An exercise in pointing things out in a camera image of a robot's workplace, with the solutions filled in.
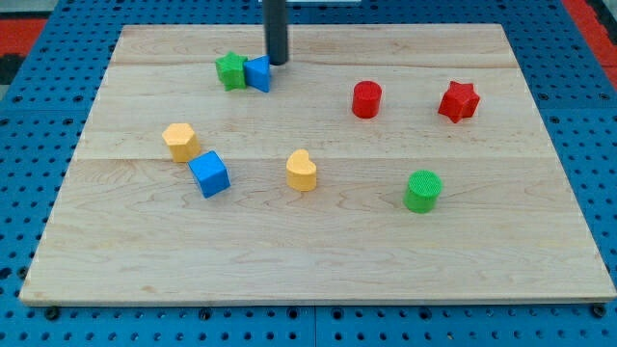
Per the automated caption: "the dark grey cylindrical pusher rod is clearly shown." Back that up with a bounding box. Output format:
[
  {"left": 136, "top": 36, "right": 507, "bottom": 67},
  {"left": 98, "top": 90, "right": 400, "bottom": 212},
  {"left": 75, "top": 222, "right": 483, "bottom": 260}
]
[{"left": 262, "top": 0, "right": 289, "bottom": 66}]

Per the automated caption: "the light wooden board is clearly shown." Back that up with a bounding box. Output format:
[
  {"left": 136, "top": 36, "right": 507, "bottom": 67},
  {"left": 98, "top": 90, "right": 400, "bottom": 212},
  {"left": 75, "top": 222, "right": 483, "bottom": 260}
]
[{"left": 19, "top": 24, "right": 616, "bottom": 307}]

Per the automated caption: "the green star block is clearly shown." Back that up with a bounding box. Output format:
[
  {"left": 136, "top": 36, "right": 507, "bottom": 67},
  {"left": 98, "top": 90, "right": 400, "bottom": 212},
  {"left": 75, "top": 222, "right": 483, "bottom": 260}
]
[{"left": 215, "top": 51, "right": 248, "bottom": 92}]

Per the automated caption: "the yellow hexagon block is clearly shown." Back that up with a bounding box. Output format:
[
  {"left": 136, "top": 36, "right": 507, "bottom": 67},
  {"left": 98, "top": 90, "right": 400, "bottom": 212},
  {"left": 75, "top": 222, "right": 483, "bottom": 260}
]
[{"left": 162, "top": 123, "right": 201, "bottom": 163}]

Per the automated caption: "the yellow heart block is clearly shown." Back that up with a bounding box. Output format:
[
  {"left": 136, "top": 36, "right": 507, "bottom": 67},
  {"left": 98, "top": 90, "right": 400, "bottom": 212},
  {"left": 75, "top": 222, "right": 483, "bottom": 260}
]
[{"left": 285, "top": 148, "right": 317, "bottom": 192}]

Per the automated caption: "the red star block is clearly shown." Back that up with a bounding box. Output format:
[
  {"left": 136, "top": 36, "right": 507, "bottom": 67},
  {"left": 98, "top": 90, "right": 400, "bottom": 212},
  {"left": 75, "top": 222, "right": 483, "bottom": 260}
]
[{"left": 438, "top": 81, "right": 480, "bottom": 123}]

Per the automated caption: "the blue cube block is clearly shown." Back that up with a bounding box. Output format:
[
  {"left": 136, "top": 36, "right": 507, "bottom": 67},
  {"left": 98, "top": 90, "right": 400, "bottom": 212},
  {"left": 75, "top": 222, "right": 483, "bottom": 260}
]
[{"left": 188, "top": 150, "right": 230, "bottom": 199}]

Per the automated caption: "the red cylinder block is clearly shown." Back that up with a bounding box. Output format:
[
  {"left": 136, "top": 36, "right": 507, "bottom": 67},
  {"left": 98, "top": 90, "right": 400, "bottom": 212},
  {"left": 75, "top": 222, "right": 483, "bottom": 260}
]
[{"left": 352, "top": 80, "right": 382, "bottom": 119}]

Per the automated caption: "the blue triangle block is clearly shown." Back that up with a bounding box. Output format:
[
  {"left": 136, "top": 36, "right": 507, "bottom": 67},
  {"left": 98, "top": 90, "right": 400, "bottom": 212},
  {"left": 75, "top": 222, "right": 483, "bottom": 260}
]
[{"left": 243, "top": 55, "right": 271, "bottom": 93}]

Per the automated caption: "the green cylinder block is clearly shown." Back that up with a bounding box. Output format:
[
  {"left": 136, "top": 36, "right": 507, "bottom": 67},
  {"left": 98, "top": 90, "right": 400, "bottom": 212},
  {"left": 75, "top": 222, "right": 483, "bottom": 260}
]
[{"left": 403, "top": 170, "right": 443, "bottom": 213}]

